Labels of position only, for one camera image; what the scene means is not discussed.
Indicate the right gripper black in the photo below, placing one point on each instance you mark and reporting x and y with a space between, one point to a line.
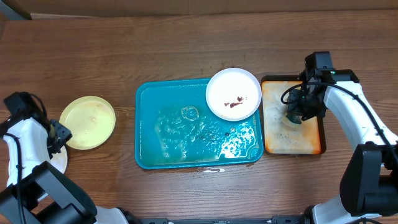
294 98

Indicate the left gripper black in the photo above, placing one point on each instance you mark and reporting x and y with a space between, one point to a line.
64 135

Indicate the green yellow scrubbing sponge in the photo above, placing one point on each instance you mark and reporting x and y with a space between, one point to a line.
291 120

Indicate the white plate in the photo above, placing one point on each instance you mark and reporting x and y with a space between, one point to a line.
60 160
233 94

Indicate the light green plate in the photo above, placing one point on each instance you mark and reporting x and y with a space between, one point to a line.
91 121

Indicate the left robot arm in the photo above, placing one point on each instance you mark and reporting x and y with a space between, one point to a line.
37 192

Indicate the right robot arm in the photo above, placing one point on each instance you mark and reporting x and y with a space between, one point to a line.
368 188

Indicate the black tray with soapy water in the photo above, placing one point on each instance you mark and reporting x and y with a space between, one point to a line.
279 138

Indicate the teal plastic tray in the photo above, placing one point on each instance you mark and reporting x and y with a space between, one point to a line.
176 129

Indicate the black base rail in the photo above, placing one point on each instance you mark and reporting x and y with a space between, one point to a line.
277 219

